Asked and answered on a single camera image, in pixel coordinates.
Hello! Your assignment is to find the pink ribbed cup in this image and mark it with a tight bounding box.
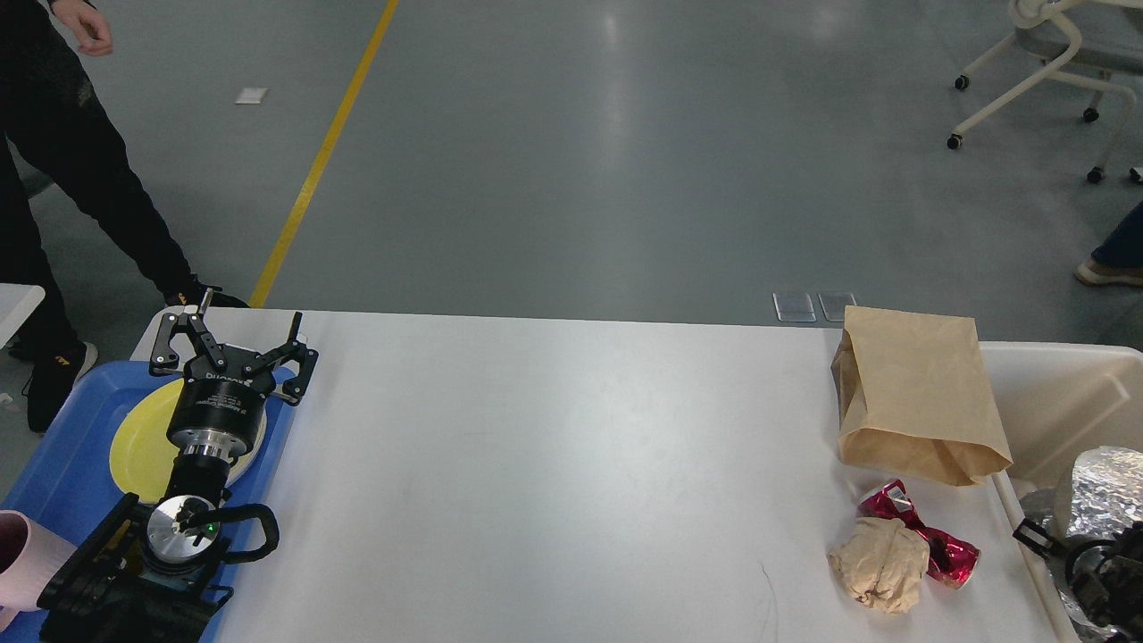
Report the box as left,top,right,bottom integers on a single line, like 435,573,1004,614
1,511,77,630

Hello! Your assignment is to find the clear floor plate left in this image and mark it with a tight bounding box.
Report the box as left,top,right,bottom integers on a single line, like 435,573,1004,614
772,292,817,324

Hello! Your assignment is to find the red foil wrapper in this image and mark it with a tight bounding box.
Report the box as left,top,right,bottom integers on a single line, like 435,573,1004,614
857,480,980,589

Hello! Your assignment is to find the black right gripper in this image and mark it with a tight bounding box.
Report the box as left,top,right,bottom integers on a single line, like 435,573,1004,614
1013,519,1142,630

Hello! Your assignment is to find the clear floor plate right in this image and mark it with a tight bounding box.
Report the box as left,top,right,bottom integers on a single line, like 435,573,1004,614
818,290,856,324

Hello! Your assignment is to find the person at right edge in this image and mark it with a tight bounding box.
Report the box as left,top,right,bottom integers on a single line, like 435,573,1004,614
1073,201,1142,288

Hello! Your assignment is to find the dark green mug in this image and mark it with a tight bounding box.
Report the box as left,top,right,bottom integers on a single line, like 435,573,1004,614
139,566,211,595

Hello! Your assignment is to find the brown paper ball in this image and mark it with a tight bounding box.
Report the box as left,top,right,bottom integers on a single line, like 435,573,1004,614
828,517,930,614

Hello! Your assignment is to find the beige plastic bin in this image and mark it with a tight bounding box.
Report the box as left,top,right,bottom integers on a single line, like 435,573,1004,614
966,341,1142,642

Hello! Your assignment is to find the foil bag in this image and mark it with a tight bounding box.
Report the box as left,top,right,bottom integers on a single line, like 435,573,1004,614
1053,445,1142,539
1020,488,1118,642

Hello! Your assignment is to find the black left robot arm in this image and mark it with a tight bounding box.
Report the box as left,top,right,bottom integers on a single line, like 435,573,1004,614
39,290,319,642

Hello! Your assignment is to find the yellow plastic plate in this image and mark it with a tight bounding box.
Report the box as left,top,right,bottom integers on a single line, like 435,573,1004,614
109,380,183,504

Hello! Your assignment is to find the small brown paper bag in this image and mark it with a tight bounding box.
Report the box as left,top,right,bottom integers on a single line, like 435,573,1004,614
831,305,1014,487

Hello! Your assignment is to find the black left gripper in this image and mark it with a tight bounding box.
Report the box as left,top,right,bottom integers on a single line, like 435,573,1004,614
147,288,319,463

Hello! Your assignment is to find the white side table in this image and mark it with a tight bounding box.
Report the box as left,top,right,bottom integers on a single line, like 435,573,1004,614
0,282,45,347

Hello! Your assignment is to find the clear floor plate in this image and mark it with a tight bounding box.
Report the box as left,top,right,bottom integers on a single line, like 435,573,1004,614
772,292,817,324
818,290,856,324

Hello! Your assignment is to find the person in black clothes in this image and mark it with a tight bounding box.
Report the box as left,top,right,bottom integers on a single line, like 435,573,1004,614
1,1,243,434

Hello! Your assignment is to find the pink plate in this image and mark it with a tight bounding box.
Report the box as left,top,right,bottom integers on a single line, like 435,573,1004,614
226,413,267,488

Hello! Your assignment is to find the white office chair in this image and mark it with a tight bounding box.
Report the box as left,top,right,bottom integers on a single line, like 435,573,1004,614
948,1,1142,184

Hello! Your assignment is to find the white floor tag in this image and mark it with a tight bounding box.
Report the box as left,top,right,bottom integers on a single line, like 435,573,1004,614
234,87,269,105

